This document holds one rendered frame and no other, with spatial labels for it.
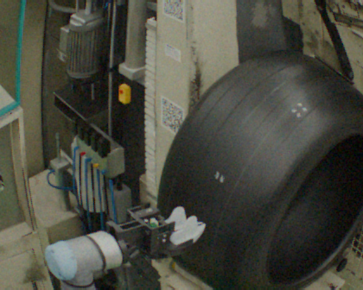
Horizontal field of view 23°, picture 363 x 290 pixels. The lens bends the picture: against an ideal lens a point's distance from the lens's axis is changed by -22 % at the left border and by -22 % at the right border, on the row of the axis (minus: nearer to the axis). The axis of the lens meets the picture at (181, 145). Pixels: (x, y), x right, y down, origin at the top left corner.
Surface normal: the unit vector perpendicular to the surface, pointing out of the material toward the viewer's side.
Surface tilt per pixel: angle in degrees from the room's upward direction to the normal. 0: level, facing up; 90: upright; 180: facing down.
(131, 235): 90
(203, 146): 52
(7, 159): 90
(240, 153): 46
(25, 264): 90
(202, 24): 90
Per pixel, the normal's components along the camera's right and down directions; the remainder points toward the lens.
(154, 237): 0.62, 0.44
